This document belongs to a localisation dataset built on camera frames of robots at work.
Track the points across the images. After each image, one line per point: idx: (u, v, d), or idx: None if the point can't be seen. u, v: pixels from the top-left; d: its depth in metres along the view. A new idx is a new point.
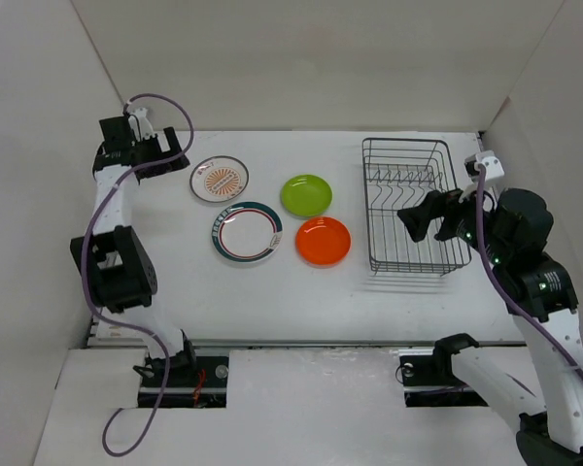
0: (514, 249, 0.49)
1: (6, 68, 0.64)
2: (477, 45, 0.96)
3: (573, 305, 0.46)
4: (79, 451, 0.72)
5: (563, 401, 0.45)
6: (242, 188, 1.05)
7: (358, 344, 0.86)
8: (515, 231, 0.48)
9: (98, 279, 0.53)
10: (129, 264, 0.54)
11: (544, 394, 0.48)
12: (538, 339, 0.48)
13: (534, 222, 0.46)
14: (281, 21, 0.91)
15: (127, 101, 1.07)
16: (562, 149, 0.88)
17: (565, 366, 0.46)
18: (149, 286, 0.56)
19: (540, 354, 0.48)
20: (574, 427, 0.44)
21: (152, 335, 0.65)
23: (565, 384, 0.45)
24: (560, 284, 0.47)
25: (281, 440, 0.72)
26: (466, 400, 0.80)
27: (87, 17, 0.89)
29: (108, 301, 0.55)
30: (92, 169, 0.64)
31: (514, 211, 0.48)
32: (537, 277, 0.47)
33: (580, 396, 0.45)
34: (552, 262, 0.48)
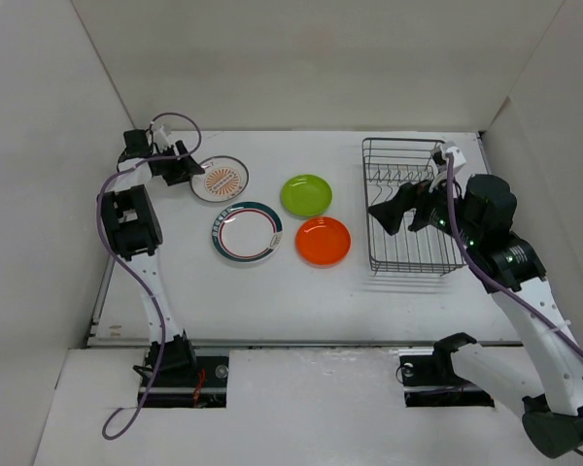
0: (484, 231, 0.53)
1: (6, 68, 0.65)
2: (477, 45, 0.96)
3: (543, 274, 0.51)
4: (79, 452, 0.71)
5: (553, 367, 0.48)
6: (242, 188, 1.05)
7: (358, 344, 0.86)
8: (483, 215, 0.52)
9: (117, 225, 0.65)
10: (141, 213, 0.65)
11: (535, 365, 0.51)
12: (516, 311, 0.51)
13: (500, 205, 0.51)
14: (280, 22, 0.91)
15: (128, 101, 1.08)
16: (562, 149, 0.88)
17: (545, 331, 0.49)
18: (158, 237, 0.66)
19: (524, 325, 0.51)
20: (567, 390, 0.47)
21: (151, 295, 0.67)
23: (551, 351, 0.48)
24: (526, 257, 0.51)
25: (282, 440, 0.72)
26: (467, 400, 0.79)
27: (87, 19, 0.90)
29: (121, 244, 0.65)
30: (119, 161, 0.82)
31: (482, 195, 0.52)
32: (504, 252, 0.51)
33: (566, 359, 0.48)
34: (518, 240, 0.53)
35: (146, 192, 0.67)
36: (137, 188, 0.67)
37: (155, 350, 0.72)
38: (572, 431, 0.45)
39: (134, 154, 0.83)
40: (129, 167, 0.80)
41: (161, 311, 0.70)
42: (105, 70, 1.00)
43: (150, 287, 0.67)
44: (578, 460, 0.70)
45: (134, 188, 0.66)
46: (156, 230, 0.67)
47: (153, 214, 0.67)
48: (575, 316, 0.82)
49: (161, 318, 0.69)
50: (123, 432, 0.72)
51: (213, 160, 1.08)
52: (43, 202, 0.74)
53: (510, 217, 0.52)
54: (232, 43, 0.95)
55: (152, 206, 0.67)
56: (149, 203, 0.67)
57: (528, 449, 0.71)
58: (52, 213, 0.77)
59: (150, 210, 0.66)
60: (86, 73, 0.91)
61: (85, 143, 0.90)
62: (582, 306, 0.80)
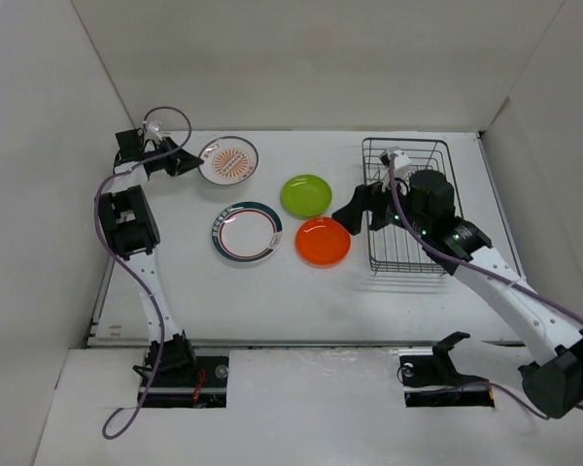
0: (432, 218, 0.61)
1: (5, 68, 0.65)
2: (476, 45, 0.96)
3: (488, 241, 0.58)
4: (79, 451, 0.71)
5: (523, 317, 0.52)
6: (254, 167, 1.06)
7: (358, 344, 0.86)
8: (428, 205, 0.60)
9: (114, 226, 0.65)
10: (139, 212, 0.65)
11: (512, 324, 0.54)
12: (476, 279, 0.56)
13: (440, 192, 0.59)
14: (279, 22, 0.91)
15: (127, 101, 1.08)
16: (560, 148, 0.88)
17: (502, 287, 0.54)
18: (156, 237, 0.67)
19: (488, 290, 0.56)
20: (540, 333, 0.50)
21: (151, 295, 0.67)
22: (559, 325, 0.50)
23: (515, 303, 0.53)
24: (471, 233, 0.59)
25: (281, 440, 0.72)
26: (467, 400, 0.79)
27: (87, 19, 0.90)
29: (120, 244, 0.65)
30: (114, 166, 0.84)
31: (423, 188, 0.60)
32: (452, 232, 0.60)
33: (531, 308, 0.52)
34: (463, 222, 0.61)
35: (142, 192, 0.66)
36: (133, 188, 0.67)
37: (155, 350, 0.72)
38: (558, 371, 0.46)
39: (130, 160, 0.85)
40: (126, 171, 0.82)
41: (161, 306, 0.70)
42: (105, 70, 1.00)
43: (149, 286, 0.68)
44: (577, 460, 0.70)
45: (131, 188, 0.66)
46: (154, 229, 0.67)
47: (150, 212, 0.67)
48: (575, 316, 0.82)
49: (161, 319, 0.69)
50: (124, 429, 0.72)
51: (220, 142, 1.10)
52: (43, 202, 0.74)
53: (451, 204, 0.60)
54: (232, 44, 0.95)
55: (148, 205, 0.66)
56: (147, 202, 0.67)
57: (528, 449, 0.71)
58: (52, 213, 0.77)
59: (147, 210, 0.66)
60: (86, 74, 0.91)
61: (85, 143, 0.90)
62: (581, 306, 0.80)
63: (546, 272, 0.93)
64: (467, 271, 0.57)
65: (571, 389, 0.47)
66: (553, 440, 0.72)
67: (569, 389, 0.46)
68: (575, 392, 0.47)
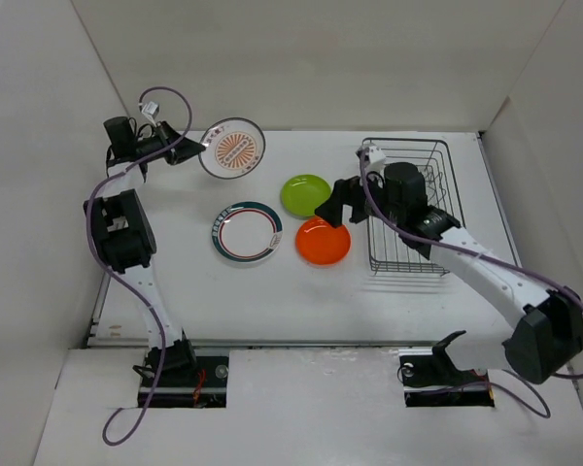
0: (405, 208, 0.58)
1: (5, 67, 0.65)
2: (476, 44, 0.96)
3: (458, 222, 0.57)
4: (79, 451, 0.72)
5: (493, 285, 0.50)
6: (257, 157, 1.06)
7: (358, 344, 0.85)
8: (401, 195, 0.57)
9: (105, 235, 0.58)
10: (132, 220, 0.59)
11: (485, 296, 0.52)
12: (446, 254, 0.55)
13: (413, 183, 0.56)
14: (279, 22, 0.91)
15: (127, 100, 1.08)
16: (560, 147, 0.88)
17: (470, 259, 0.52)
18: (151, 246, 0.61)
19: (458, 265, 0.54)
20: (509, 297, 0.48)
21: (150, 307, 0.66)
22: (526, 286, 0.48)
23: (483, 273, 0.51)
24: (443, 218, 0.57)
25: (282, 440, 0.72)
26: (467, 399, 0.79)
27: (87, 18, 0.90)
29: (112, 255, 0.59)
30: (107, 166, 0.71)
31: (395, 178, 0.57)
32: (423, 218, 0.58)
33: (499, 274, 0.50)
34: (435, 209, 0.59)
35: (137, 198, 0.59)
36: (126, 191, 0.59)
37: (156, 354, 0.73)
38: (529, 328, 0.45)
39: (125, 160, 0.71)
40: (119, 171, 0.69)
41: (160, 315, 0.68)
42: (105, 70, 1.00)
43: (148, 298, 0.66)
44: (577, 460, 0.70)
45: (123, 192, 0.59)
46: (149, 237, 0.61)
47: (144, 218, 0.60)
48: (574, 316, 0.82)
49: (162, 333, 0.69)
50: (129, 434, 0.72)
51: (223, 125, 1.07)
52: (43, 201, 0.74)
53: (424, 191, 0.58)
54: (232, 43, 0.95)
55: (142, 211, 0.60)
56: (140, 206, 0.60)
57: (528, 449, 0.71)
58: (52, 212, 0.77)
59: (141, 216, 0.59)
60: (86, 73, 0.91)
61: (85, 143, 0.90)
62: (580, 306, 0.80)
63: (546, 271, 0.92)
64: (437, 249, 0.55)
65: (546, 349, 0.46)
66: (552, 440, 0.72)
67: (546, 348, 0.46)
68: (553, 353, 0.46)
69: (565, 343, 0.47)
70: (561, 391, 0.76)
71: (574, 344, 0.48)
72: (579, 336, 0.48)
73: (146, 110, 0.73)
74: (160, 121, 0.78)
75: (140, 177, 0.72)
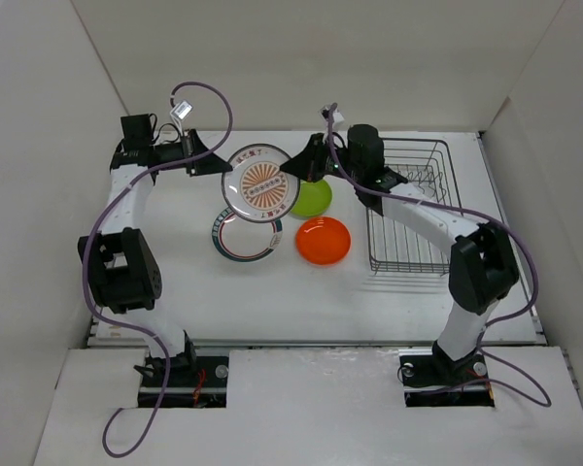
0: (363, 169, 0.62)
1: (4, 66, 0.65)
2: (476, 44, 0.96)
3: (406, 180, 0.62)
4: (80, 451, 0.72)
5: (432, 226, 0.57)
6: (284, 209, 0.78)
7: (358, 344, 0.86)
8: (361, 157, 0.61)
9: (102, 278, 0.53)
10: (133, 265, 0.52)
11: (430, 238, 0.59)
12: (394, 206, 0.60)
13: (373, 148, 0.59)
14: (279, 22, 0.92)
15: (128, 100, 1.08)
16: (560, 148, 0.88)
17: (412, 206, 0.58)
18: (153, 290, 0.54)
19: (404, 214, 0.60)
20: (445, 232, 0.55)
21: (154, 336, 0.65)
22: (458, 222, 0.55)
23: (425, 216, 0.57)
24: (394, 177, 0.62)
25: (281, 441, 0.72)
26: (466, 400, 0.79)
27: (87, 18, 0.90)
29: (110, 300, 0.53)
30: (110, 167, 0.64)
31: (358, 141, 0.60)
32: (377, 179, 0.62)
33: (437, 215, 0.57)
34: (390, 172, 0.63)
35: (141, 235, 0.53)
36: (130, 231, 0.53)
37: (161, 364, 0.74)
38: (459, 253, 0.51)
39: (134, 152, 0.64)
40: (122, 188, 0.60)
41: (160, 325, 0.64)
42: (105, 70, 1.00)
43: (154, 329, 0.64)
44: (575, 460, 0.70)
45: (127, 233, 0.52)
46: (153, 282, 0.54)
47: (147, 259, 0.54)
48: (574, 316, 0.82)
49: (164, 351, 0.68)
50: (132, 448, 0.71)
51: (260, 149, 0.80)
52: (42, 200, 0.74)
53: (382, 155, 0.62)
54: (232, 43, 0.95)
55: (144, 251, 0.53)
56: (145, 248, 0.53)
57: (527, 449, 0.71)
58: (52, 212, 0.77)
59: (143, 257, 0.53)
60: (85, 73, 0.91)
61: (85, 142, 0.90)
62: (580, 306, 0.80)
63: (546, 272, 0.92)
64: (388, 202, 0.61)
65: (478, 273, 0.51)
66: (552, 440, 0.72)
67: (479, 274, 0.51)
68: (486, 281, 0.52)
69: (498, 272, 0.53)
70: (560, 391, 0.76)
71: (509, 275, 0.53)
72: (512, 267, 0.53)
73: (175, 112, 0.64)
74: (188, 130, 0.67)
75: (151, 183, 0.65)
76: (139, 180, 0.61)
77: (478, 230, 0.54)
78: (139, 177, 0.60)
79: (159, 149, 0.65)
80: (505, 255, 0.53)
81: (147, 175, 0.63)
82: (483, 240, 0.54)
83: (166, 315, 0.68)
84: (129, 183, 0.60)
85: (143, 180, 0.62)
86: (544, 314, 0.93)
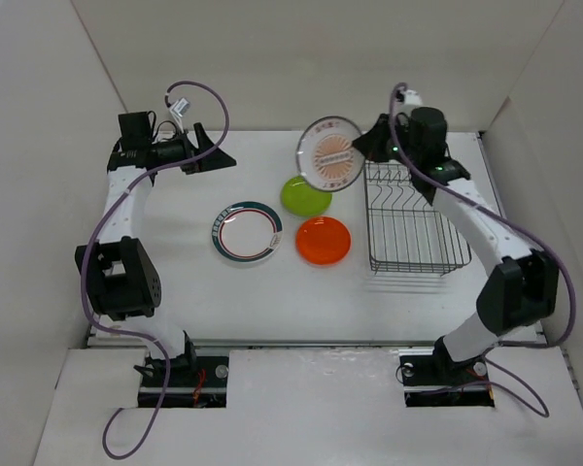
0: (421, 151, 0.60)
1: (4, 67, 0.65)
2: (476, 44, 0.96)
3: (468, 175, 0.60)
4: (80, 451, 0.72)
5: (481, 234, 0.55)
6: (345, 184, 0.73)
7: (358, 344, 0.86)
8: (421, 139, 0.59)
9: (100, 287, 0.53)
10: (132, 276, 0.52)
11: (473, 244, 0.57)
12: (447, 201, 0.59)
13: (434, 127, 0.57)
14: (279, 22, 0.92)
15: (128, 100, 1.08)
16: (560, 148, 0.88)
17: (468, 209, 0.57)
18: (152, 300, 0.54)
19: (457, 213, 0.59)
20: (494, 247, 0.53)
21: (154, 340, 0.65)
22: (511, 240, 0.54)
23: (476, 222, 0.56)
24: (453, 169, 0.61)
25: (280, 440, 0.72)
26: (466, 400, 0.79)
27: (87, 18, 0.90)
29: (108, 309, 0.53)
30: (107, 168, 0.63)
31: (420, 119, 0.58)
32: (435, 167, 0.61)
33: (491, 226, 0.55)
34: (451, 161, 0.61)
35: (140, 245, 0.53)
36: (127, 241, 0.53)
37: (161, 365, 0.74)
38: (501, 277, 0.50)
39: (133, 152, 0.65)
40: (120, 193, 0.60)
41: (158, 325, 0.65)
42: (105, 70, 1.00)
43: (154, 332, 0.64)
44: (575, 460, 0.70)
45: (124, 244, 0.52)
46: (152, 289, 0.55)
47: (146, 269, 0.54)
48: None
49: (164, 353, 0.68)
50: (135, 448, 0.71)
51: (340, 121, 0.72)
52: (42, 200, 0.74)
53: (444, 140, 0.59)
54: (232, 43, 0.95)
55: (143, 262, 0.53)
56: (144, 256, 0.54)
57: (527, 449, 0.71)
58: (51, 212, 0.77)
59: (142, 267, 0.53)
60: (85, 73, 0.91)
61: (85, 142, 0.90)
62: (579, 306, 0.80)
63: None
64: (441, 194, 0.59)
65: (513, 299, 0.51)
66: (552, 441, 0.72)
67: (514, 300, 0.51)
68: (518, 308, 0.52)
69: (534, 302, 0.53)
70: (560, 391, 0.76)
71: (543, 307, 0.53)
72: (550, 300, 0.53)
73: (175, 108, 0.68)
74: (195, 123, 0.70)
75: (149, 183, 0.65)
76: (137, 183, 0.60)
77: (529, 255, 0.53)
78: (137, 181, 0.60)
79: (156, 149, 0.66)
80: (548, 289, 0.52)
81: (145, 177, 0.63)
82: (531, 265, 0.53)
83: (165, 315, 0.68)
84: (127, 187, 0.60)
85: (141, 183, 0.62)
86: None
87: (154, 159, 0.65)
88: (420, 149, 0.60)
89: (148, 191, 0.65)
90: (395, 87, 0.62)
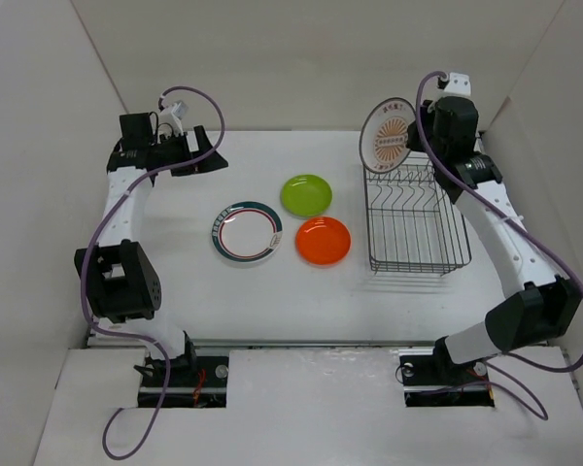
0: (450, 145, 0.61)
1: (4, 66, 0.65)
2: (477, 44, 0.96)
3: (499, 177, 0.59)
4: (80, 451, 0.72)
5: (504, 251, 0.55)
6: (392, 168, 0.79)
7: (358, 344, 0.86)
8: (450, 129, 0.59)
9: (100, 289, 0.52)
10: (131, 278, 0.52)
11: (494, 257, 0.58)
12: (473, 204, 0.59)
13: (463, 116, 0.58)
14: (279, 22, 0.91)
15: (128, 100, 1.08)
16: (560, 148, 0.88)
17: (497, 220, 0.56)
18: (151, 302, 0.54)
19: (482, 219, 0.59)
20: (517, 268, 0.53)
21: (154, 342, 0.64)
22: (536, 264, 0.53)
23: (501, 236, 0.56)
24: (485, 168, 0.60)
25: (281, 441, 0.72)
26: (467, 399, 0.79)
27: (87, 18, 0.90)
29: (108, 312, 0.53)
30: (107, 169, 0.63)
31: (447, 110, 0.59)
32: (465, 162, 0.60)
33: (517, 244, 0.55)
34: (481, 156, 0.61)
35: (140, 248, 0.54)
36: (127, 244, 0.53)
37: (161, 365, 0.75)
38: (522, 304, 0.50)
39: (133, 151, 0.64)
40: (120, 194, 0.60)
41: (159, 325, 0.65)
42: (105, 69, 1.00)
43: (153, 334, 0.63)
44: (575, 460, 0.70)
45: (125, 246, 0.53)
46: (152, 292, 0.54)
47: (146, 271, 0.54)
48: (574, 316, 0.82)
49: (165, 354, 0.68)
50: (136, 447, 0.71)
51: (402, 105, 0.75)
52: (42, 200, 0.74)
53: (473, 130, 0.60)
54: (232, 43, 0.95)
55: (143, 265, 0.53)
56: (144, 260, 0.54)
57: (527, 449, 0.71)
58: (51, 212, 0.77)
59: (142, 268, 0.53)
60: (85, 73, 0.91)
61: (85, 142, 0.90)
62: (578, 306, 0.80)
63: None
64: (467, 196, 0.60)
65: (528, 324, 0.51)
66: (552, 440, 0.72)
67: (529, 325, 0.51)
68: (531, 331, 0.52)
69: (547, 325, 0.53)
70: (560, 391, 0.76)
71: (555, 331, 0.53)
72: (563, 327, 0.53)
73: (174, 112, 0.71)
74: (196, 126, 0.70)
75: (149, 184, 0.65)
76: (137, 184, 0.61)
77: (551, 281, 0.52)
78: (137, 182, 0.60)
79: (157, 149, 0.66)
80: (565, 316, 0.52)
81: (145, 179, 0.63)
82: (551, 290, 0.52)
83: (165, 316, 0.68)
84: (127, 188, 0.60)
85: (141, 183, 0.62)
86: None
87: (154, 159, 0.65)
88: (447, 141, 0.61)
89: (147, 194, 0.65)
90: (438, 73, 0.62)
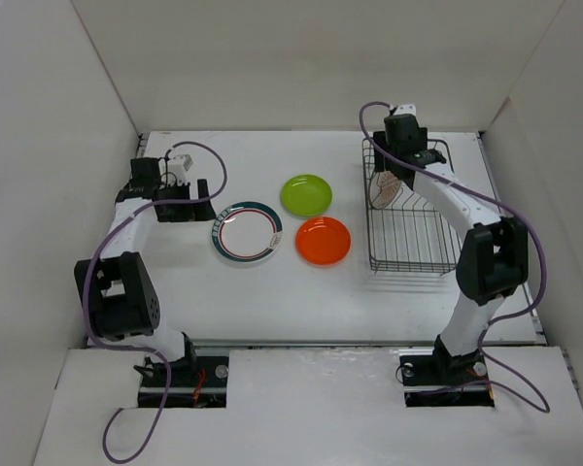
0: (397, 143, 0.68)
1: (4, 68, 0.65)
2: (476, 44, 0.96)
3: (444, 160, 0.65)
4: (79, 451, 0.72)
5: (456, 209, 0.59)
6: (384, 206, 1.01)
7: (358, 344, 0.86)
8: (394, 131, 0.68)
9: (97, 305, 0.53)
10: (131, 295, 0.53)
11: (454, 224, 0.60)
12: (427, 183, 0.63)
13: (402, 119, 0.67)
14: (278, 22, 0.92)
15: (128, 100, 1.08)
16: (559, 148, 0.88)
17: (443, 186, 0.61)
18: (150, 321, 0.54)
19: (435, 194, 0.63)
20: (466, 216, 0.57)
21: (154, 351, 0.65)
22: (482, 211, 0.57)
23: (450, 196, 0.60)
24: (431, 155, 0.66)
25: (280, 441, 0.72)
26: (467, 400, 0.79)
27: (87, 19, 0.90)
29: (105, 329, 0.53)
30: (115, 200, 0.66)
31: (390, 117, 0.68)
32: (415, 153, 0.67)
33: (463, 200, 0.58)
34: (428, 150, 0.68)
35: (140, 262, 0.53)
36: (128, 255, 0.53)
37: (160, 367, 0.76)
38: (473, 240, 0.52)
39: (139, 188, 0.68)
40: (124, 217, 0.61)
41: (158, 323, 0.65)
42: (106, 70, 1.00)
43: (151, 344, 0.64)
44: (575, 460, 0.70)
45: (124, 259, 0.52)
46: (150, 311, 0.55)
47: (146, 287, 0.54)
48: (575, 315, 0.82)
49: (166, 359, 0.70)
50: (136, 453, 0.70)
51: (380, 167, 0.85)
52: (43, 201, 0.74)
53: (415, 129, 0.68)
54: (231, 43, 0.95)
55: (144, 280, 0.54)
56: (143, 275, 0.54)
57: (527, 449, 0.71)
58: (53, 213, 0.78)
59: (141, 284, 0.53)
60: (85, 73, 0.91)
61: (85, 142, 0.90)
62: (580, 305, 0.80)
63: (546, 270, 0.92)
64: (421, 178, 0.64)
65: (487, 264, 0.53)
66: (552, 440, 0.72)
67: (487, 263, 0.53)
68: (492, 273, 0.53)
69: (508, 268, 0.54)
70: (560, 391, 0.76)
71: (517, 273, 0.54)
72: (523, 266, 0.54)
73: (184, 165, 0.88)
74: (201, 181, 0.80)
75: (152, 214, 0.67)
76: (142, 210, 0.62)
77: (499, 222, 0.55)
78: (142, 207, 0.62)
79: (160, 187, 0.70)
80: (519, 255, 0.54)
81: (149, 207, 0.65)
82: (501, 234, 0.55)
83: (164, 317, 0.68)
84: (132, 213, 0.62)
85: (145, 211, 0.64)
86: (544, 313, 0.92)
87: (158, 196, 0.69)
88: (395, 142, 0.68)
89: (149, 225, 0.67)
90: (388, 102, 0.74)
